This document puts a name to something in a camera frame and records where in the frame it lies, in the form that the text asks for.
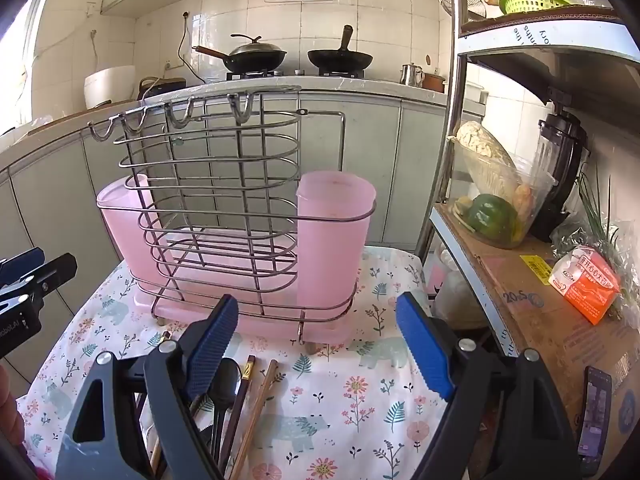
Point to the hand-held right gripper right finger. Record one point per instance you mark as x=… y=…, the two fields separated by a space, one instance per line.
x=425 y=350

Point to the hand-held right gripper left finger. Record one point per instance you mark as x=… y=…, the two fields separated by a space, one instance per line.
x=212 y=345

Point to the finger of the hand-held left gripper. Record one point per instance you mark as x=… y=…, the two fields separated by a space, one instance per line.
x=55 y=270
x=20 y=262

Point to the dark brown chopstick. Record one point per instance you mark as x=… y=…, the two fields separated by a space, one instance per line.
x=240 y=400

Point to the light wooden chopstick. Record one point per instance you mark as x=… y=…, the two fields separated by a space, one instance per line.
x=260 y=400

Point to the pink plastic utensil cup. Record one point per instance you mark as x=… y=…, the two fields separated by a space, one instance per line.
x=120 y=220
x=332 y=230

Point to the person's left hand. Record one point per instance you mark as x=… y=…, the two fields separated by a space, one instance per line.
x=7 y=405

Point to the black spoon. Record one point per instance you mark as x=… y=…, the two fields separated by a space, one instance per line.
x=223 y=385

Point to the pink plastic drip tray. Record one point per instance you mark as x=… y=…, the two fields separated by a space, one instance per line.
x=240 y=280

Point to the floral printed cloth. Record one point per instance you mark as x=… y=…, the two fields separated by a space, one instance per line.
x=350 y=410

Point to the brown cardboard sheet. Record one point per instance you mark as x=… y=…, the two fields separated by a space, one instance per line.
x=540 y=310

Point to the green pepper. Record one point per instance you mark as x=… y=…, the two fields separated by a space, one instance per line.
x=492 y=215

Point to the wooden cutting board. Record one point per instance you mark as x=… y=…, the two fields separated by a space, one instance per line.
x=65 y=117

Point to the orange and white packet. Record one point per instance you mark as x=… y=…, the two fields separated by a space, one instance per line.
x=587 y=285

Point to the black smartphone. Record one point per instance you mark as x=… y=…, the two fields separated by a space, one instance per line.
x=595 y=420

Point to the white rice cooker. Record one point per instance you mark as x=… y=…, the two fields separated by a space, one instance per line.
x=110 y=85

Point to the clear plastic bowl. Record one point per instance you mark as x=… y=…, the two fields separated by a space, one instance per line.
x=535 y=185

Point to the bag of pale noodles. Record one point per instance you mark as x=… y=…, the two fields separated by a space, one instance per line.
x=487 y=150

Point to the dark electric pot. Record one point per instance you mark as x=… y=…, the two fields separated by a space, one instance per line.
x=160 y=85

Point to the green onions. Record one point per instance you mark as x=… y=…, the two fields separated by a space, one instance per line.
x=597 y=210

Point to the black blender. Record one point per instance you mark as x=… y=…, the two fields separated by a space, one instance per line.
x=560 y=170

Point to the metal shelving rack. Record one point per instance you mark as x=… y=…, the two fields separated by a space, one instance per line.
x=452 y=110

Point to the white container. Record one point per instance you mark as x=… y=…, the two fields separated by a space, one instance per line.
x=475 y=92

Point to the brown clay pot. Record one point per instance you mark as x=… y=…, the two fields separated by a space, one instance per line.
x=434 y=82

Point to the steel kettle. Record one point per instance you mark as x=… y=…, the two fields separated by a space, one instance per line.
x=411 y=75

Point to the gas stove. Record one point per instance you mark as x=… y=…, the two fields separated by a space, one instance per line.
x=295 y=75

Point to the black wok with lid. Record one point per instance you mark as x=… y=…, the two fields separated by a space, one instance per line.
x=255 y=55

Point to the black wok without lid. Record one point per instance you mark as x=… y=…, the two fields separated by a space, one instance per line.
x=340 y=57

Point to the green plastic basket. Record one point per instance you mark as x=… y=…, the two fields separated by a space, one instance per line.
x=530 y=0

